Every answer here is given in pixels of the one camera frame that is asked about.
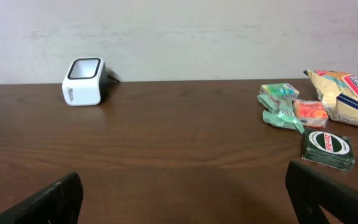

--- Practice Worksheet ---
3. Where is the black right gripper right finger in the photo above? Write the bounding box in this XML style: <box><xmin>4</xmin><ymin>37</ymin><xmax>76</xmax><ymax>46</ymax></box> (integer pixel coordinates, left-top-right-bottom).
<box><xmin>285</xmin><ymin>161</ymin><xmax>358</xmax><ymax>223</ymax></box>

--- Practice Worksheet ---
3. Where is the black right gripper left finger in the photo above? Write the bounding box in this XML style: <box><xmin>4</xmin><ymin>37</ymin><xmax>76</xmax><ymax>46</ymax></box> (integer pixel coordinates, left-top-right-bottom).
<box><xmin>0</xmin><ymin>172</ymin><xmax>83</xmax><ymax>224</ymax></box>

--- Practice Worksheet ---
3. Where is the dark green round-label box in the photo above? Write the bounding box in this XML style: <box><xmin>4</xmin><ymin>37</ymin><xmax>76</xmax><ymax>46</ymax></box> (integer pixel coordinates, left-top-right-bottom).
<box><xmin>301</xmin><ymin>128</ymin><xmax>356</xmax><ymax>172</ymax></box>

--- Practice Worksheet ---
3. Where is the orange snack packet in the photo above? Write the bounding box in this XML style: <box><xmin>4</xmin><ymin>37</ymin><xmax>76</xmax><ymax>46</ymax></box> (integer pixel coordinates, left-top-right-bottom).
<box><xmin>293</xmin><ymin>99</ymin><xmax>329</xmax><ymax>128</ymax></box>

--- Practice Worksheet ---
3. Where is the teal wrapper packet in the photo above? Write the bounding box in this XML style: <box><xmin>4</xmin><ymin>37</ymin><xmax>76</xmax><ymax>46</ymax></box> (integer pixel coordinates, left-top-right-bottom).
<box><xmin>257</xmin><ymin>94</ymin><xmax>305</xmax><ymax>134</ymax></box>

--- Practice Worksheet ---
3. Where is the yellow snack chip bag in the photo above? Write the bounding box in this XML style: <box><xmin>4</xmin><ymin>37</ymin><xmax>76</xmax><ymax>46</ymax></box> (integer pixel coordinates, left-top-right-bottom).
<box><xmin>304</xmin><ymin>70</ymin><xmax>358</xmax><ymax>126</ymax></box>

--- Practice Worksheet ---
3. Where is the green tissue pack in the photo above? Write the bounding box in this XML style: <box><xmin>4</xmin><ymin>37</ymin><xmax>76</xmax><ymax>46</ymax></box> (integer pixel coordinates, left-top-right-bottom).
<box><xmin>259</xmin><ymin>83</ymin><xmax>300</xmax><ymax>100</ymax></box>

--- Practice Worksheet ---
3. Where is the white barcode scanner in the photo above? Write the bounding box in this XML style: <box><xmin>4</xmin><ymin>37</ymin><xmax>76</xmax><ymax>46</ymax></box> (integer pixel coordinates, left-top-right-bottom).
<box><xmin>62</xmin><ymin>57</ymin><xmax>108</xmax><ymax>106</ymax></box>

